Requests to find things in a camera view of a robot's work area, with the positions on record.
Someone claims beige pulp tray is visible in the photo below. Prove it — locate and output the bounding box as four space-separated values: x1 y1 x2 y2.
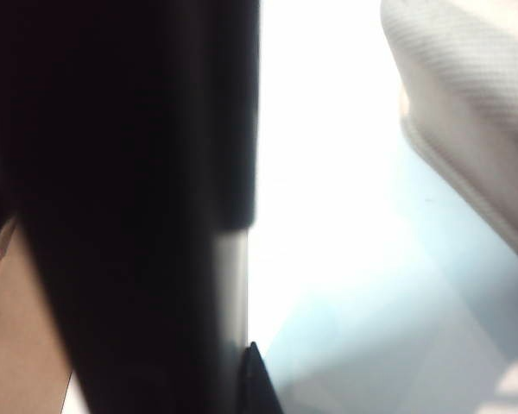
379 0 518 275

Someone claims black smartphone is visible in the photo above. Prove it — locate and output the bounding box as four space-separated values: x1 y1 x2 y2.
0 0 261 414

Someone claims brown cardboard box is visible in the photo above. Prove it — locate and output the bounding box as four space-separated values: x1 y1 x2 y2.
0 215 74 414

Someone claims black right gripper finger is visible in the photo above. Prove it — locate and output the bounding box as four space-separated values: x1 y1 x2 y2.
240 341 287 414

